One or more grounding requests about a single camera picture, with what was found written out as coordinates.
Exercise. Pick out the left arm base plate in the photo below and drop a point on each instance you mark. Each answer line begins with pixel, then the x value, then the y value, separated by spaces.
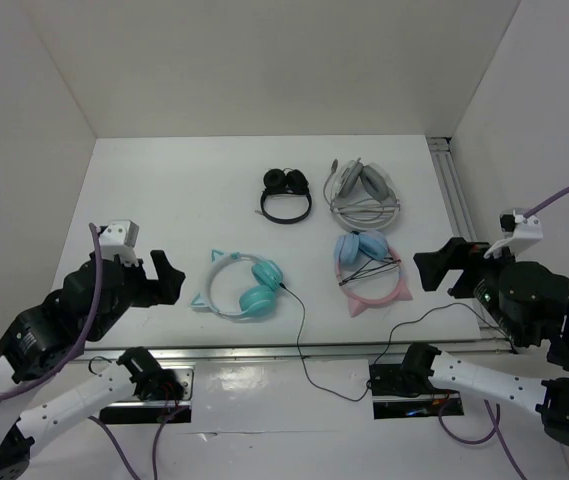
pixel 149 400

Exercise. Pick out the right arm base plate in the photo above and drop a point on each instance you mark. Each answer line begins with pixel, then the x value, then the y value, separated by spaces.
pixel 396 395

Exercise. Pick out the aluminium rail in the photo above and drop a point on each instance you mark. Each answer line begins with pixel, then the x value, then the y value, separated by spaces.
pixel 459 216
pixel 487 344

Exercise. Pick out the teal cat-ear headphones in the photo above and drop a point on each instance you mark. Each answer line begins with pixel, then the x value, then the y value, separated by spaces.
pixel 257 302

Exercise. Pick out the pink blue cat-ear headphones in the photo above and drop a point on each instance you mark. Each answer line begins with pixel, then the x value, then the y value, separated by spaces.
pixel 360 256

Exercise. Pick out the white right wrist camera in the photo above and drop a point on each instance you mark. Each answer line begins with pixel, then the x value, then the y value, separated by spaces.
pixel 520 232

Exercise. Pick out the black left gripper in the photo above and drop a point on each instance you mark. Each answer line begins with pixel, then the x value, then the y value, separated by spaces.
pixel 165 288

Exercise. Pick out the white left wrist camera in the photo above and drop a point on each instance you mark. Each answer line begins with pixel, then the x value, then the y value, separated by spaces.
pixel 117 241

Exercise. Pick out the white grey gaming headset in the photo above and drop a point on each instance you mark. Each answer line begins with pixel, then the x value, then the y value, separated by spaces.
pixel 361 197

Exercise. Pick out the aluminium front rail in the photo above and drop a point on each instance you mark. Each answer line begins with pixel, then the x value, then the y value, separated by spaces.
pixel 487 344

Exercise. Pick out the small black headphones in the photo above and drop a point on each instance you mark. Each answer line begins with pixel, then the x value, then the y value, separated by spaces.
pixel 278 182

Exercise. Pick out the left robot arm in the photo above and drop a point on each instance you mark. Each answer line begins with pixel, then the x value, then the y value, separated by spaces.
pixel 43 339

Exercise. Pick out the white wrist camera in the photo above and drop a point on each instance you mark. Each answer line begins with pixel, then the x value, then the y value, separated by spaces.
pixel 520 232
pixel 117 241

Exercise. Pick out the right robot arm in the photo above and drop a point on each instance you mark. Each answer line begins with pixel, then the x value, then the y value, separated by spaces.
pixel 535 379

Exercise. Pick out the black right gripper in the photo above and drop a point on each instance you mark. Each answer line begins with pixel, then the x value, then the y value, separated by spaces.
pixel 456 252

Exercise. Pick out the aluminium rail at right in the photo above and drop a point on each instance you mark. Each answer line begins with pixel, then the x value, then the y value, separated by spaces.
pixel 459 216

